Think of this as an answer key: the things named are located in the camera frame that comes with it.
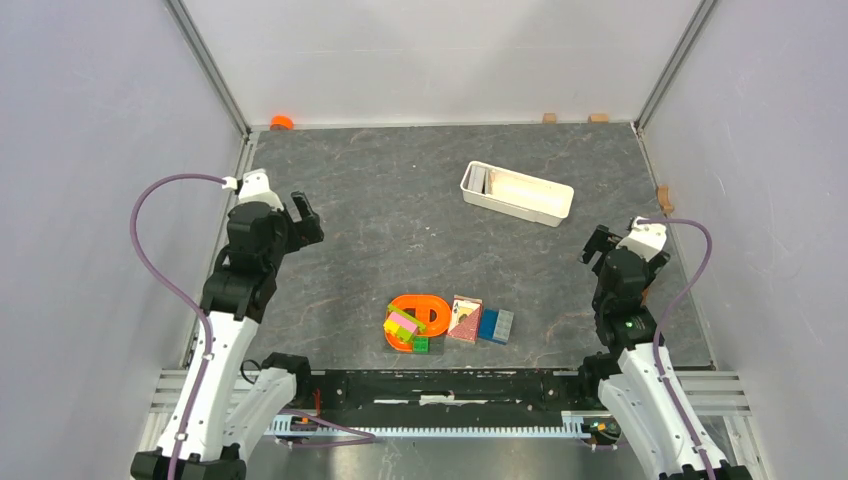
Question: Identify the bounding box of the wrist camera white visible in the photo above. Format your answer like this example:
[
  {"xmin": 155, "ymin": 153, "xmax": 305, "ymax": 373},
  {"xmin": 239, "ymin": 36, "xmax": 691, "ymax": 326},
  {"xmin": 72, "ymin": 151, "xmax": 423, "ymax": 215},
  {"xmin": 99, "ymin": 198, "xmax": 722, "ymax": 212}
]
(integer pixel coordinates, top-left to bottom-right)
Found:
[
  {"xmin": 616, "ymin": 216, "xmax": 667, "ymax": 262},
  {"xmin": 222, "ymin": 168, "xmax": 285, "ymax": 210}
]

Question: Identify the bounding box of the orange round cap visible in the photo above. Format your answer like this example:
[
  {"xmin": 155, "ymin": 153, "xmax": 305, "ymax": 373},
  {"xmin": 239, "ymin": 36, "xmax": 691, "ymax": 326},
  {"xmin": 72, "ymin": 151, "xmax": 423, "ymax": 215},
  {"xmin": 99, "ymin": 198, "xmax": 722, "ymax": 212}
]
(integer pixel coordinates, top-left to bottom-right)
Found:
[{"xmin": 269, "ymin": 115, "xmax": 294, "ymax": 131}]

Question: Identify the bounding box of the orange plastic loop toy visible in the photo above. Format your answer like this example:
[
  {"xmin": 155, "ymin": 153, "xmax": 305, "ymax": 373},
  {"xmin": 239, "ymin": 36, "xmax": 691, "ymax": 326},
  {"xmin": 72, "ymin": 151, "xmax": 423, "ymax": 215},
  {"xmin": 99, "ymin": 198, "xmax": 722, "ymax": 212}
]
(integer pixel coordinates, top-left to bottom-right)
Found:
[{"xmin": 383, "ymin": 294, "xmax": 451, "ymax": 355}]

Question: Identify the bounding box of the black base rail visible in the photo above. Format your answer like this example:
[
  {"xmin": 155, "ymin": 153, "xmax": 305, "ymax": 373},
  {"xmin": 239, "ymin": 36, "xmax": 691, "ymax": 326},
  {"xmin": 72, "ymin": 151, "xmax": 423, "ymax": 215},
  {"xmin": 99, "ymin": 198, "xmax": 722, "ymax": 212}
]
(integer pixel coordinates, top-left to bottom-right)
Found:
[{"xmin": 290, "ymin": 368, "xmax": 603, "ymax": 428}]

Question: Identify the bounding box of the green building brick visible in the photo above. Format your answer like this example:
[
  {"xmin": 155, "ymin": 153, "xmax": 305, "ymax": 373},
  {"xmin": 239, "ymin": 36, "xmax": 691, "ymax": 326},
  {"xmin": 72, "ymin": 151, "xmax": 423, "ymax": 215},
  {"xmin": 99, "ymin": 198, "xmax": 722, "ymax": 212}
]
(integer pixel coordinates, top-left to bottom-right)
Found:
[{"xmin": 412, "ymin": 336, "xmax": 430, "ymax": 354}]

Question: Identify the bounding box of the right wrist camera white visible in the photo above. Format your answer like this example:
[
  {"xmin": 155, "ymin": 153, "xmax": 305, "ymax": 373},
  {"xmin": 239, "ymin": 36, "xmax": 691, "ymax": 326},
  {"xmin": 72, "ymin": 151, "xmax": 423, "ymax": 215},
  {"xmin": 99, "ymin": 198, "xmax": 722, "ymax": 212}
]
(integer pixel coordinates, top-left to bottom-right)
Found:
[{"xmin": 616, "ymin": 216, "xmax": 667, "ymax": 262}]

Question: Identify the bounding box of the blue building brick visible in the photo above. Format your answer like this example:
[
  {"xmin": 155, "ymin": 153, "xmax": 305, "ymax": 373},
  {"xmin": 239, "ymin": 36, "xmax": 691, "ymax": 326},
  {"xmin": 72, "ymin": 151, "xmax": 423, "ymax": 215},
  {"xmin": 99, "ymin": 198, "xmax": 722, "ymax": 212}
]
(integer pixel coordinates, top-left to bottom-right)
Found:
[{"xmin": 477, "ymin": 309, "xmax": 498, "ymax": 342}]

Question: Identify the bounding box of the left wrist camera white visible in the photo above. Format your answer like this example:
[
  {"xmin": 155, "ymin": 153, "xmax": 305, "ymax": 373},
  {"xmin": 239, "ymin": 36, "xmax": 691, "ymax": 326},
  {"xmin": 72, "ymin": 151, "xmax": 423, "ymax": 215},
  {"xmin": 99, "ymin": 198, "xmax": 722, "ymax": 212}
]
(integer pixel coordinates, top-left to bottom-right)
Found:
[{"xmin": 222, "ymin": 168, "xmax": 285, "ymax": 210}]

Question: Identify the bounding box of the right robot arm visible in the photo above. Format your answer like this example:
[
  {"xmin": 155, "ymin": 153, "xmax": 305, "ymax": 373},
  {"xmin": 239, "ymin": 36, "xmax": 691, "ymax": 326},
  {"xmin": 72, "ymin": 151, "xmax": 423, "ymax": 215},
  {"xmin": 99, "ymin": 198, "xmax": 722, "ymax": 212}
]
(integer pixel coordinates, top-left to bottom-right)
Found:
[{"xmin": 577, "ymin": 216, "xmax": 751, "ymax": 479}]

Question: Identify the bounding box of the white cable comb strip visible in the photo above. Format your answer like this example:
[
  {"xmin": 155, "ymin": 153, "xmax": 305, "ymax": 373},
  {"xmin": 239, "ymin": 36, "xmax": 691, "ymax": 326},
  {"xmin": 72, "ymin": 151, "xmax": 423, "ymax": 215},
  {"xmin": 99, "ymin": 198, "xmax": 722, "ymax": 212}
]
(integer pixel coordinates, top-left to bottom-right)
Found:
[{"xmin": 265, "ymin": 421, "xmax": 590, "ymax": 439}]

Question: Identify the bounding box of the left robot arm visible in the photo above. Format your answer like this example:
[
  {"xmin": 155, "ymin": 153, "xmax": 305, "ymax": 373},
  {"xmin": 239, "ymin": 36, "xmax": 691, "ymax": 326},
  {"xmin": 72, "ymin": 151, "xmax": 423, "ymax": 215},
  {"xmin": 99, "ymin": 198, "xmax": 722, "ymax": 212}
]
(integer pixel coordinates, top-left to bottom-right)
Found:
[{"xmin": 130, "ymin": 191, "xmax": 324, "ymax": 479}]

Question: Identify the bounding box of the playing card box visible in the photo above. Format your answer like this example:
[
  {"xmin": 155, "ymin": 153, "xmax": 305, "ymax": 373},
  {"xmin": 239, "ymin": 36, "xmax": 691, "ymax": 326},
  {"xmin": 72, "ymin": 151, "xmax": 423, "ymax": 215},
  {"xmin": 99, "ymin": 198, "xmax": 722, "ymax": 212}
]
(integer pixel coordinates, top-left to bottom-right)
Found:
[{"xmin": 446, "ymin": 295, "xmax": 483, "ymax": 344}]

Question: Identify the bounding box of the pink yellow brick stack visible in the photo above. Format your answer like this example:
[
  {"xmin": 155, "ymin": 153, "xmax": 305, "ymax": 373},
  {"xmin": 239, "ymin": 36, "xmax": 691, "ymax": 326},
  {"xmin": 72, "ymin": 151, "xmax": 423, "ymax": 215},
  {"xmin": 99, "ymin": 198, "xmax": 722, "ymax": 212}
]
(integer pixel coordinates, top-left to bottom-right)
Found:
[{"xmin": 383, "ymin": 304, "xmax": 426, "ymax": 344}]

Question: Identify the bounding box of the dark grey building brick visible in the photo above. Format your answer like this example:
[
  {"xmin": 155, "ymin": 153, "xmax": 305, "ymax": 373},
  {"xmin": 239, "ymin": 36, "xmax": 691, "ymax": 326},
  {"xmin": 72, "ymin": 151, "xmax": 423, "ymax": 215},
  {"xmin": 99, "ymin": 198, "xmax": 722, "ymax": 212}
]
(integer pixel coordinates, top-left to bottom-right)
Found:
[{"xmin": 428, "ymin": 336, "xmax": 445, "ymax": 355}]

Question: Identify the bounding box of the wooden curved piece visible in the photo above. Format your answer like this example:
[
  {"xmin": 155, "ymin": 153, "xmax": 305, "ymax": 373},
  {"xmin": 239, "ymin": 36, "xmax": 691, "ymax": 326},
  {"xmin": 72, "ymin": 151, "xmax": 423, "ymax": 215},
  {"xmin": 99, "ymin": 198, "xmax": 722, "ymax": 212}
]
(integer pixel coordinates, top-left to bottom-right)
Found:
[{"xmin": 656, "ymin": 185, "xmax": 675, "ymax": 215}]

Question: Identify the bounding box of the white plastic tray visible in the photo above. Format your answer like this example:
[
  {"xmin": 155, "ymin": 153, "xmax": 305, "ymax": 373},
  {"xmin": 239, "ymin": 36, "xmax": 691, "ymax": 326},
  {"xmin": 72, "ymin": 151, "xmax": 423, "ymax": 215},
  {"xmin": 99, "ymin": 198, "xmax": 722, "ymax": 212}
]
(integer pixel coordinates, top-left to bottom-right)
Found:
[{"xmin": 459, "ymin": 161, "xmax": 575, "ymax": 227}]

